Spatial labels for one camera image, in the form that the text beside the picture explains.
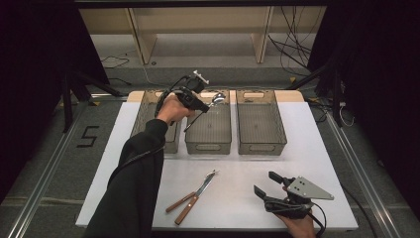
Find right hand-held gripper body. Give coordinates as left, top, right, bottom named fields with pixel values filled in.
left=263, top=176, right=335, bottom=220

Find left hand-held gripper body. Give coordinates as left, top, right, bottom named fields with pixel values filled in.
left=173, top=69, right=210, bottom=109

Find steel spoon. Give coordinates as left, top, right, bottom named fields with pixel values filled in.
left=183, top=92, right=228, bottom=133

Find smoky clear plastic bin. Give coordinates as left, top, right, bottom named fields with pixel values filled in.
left=235, top=88, right=288, bottom=157
left=183, top=88, right=233, bottom=156
left=130, top=88, right=182, bottom=155

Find person's left hand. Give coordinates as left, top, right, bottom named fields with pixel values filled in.
left=156, top=93, right=196, bottom=126

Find person's right hand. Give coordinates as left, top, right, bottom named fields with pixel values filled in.
left=277, top=210, right=318, bottom=238

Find white table mat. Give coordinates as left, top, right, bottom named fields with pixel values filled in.
left=74, top=100, right=360, bottom=232

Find light wooden shelf unit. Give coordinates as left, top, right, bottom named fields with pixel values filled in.
left=78, top=6, right=329, bottom=65

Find black metal stand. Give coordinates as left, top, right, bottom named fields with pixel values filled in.
left=286, top=61, right=345, bottom=129
left=60, top=69, right=124, bottom=134

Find black curtain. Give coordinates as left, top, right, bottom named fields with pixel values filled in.
left=0, top=0, right=111, bottom=202
left=306, top=0, right=420, bottom=212

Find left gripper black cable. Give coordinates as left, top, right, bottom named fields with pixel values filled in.
left=108, top=74, right=191, bottom=186

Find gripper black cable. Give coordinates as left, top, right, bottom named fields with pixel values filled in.
left=108, top=74, right=191, bottom=186
left=308, top=201, right=328, bottom=238

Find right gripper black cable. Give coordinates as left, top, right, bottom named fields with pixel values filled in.
left=308, top=201, right=328, bottom=238

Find aluminium floor rail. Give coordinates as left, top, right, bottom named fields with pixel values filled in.
left=5, top=101, right=91, bottom=238
left=324, top=112, right=404, bottom=238

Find wooden handled steel knife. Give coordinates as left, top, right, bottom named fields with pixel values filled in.
left=173, top=173, right=216, bottom=226

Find white floor cable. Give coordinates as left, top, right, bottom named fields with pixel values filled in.
left=338, top=101, right=356, bottom=129

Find pliers with wooden handles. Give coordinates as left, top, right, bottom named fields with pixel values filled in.
left=164, top=170, right=220, bottom=213

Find black floor cable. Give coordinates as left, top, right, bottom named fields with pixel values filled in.
left=100, top=55, right=131, bottom=69

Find bundle of black hanging cables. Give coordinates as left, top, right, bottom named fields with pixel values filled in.
left=267, top=6, right=314, bottom=77

